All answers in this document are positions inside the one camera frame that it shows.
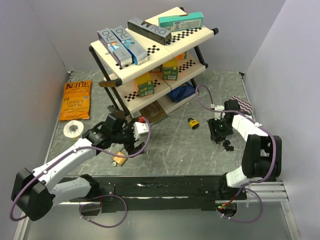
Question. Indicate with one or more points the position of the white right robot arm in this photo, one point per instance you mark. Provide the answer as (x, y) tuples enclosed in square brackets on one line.
[(262, 155)]

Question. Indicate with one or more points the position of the white tape roll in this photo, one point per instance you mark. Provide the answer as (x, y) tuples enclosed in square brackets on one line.
[(73, 129)]

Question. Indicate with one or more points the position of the teal toothpaste box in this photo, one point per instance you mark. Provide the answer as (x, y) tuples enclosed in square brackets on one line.
[(181, 22)]

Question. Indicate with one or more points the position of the purple R+O box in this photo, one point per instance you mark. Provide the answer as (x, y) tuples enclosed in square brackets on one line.
[(113, 45)]

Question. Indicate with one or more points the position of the green yellow box front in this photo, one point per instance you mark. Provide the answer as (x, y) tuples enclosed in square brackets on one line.
[(145, 85)]

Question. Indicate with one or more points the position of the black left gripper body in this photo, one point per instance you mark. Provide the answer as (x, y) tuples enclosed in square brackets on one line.
[(126, 137)]

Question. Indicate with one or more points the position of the purple wavy sponge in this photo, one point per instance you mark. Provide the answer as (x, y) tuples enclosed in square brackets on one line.
[(245, 107)]

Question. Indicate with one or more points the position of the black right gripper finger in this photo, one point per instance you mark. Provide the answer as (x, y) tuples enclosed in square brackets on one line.
[(214, 136), (226, 131)]

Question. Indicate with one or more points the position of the brown wooden-handled tool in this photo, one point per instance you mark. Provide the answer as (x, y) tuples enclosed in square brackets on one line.
[(110, 83)]

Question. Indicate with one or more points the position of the dark grey R+O box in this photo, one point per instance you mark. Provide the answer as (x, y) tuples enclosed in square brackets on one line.
[(148, 30)]

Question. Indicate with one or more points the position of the large brass padlock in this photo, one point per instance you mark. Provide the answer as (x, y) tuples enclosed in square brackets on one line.
[(118, 160)]

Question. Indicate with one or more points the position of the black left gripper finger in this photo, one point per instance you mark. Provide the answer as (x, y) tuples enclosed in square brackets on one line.
[(139, 148), (130, 148)]

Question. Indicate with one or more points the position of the green yellow box rear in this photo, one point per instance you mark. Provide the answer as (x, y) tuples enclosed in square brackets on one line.
[(170, 70)]

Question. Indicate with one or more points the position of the blue snack bag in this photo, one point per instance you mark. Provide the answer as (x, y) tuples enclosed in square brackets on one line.
[(182, 92)]

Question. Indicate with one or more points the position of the orange Kettle chips bag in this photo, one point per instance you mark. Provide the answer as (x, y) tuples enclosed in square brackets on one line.
[(76, 101)]

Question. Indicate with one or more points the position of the brown packaged item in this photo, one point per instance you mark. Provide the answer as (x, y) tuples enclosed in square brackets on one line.
[(153, 112)]

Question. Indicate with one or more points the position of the blue R+O box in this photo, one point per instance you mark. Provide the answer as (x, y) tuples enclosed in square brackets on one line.
[(138, 53)]

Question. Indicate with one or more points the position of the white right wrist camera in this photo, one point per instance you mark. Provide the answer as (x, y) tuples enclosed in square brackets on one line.
[(217, 107)]

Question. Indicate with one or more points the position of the cream three-tier shelf rack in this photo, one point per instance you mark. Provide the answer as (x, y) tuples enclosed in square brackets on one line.
[(125, 97)]

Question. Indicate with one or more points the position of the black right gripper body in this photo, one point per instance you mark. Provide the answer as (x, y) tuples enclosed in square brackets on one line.
[(219, 123)]

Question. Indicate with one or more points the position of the green yellow box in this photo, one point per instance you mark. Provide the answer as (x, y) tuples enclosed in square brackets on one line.
[(145, 85), (170, 70)]

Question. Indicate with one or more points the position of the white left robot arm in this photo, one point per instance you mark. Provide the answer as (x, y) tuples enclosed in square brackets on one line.
[(36, 191)]

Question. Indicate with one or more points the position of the yellow padlock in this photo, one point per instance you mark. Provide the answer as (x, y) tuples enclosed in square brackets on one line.
[(193, 123)]

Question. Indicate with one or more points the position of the black-headed key bunch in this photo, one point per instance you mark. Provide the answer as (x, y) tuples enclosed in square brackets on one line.
[(227, 146)]

